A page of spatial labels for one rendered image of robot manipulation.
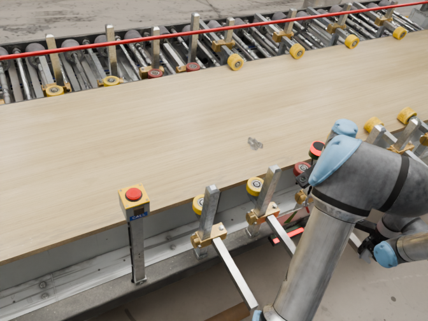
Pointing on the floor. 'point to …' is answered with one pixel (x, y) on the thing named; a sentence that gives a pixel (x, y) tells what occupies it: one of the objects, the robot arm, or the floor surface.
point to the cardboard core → (234, 313)
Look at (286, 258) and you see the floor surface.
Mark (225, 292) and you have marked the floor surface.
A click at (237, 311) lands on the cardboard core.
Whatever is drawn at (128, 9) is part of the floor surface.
